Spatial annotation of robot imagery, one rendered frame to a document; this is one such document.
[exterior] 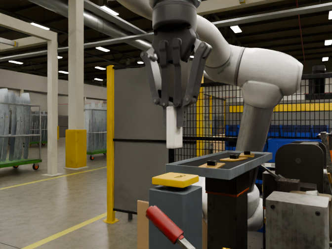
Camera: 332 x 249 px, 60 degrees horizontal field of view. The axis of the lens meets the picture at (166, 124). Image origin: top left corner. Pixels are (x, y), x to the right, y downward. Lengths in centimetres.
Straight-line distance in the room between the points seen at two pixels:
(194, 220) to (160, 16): 34
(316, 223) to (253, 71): 54
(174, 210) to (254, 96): 61
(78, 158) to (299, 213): 797
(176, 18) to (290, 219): 39
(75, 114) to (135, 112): 495
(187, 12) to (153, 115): 296
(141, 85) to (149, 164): 96
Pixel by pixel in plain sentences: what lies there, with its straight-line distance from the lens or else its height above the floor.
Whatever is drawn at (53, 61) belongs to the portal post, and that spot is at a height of 278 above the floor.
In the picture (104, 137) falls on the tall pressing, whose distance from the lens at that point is 1125.
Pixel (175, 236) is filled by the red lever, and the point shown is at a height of 111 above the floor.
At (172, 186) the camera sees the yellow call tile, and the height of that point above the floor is 114.
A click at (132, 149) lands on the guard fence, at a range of 358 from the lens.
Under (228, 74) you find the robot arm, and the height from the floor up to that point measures 141.
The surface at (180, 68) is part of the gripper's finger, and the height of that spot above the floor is 134.
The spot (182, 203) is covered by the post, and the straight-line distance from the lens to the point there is 46.
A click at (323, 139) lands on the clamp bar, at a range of 137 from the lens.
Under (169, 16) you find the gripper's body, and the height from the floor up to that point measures 142.
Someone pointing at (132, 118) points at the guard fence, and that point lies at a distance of 357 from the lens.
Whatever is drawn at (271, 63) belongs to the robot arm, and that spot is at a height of 144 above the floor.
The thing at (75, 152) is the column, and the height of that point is 46.
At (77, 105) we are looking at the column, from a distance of 840.
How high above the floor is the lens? 125
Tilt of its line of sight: level
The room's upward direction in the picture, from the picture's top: straight up
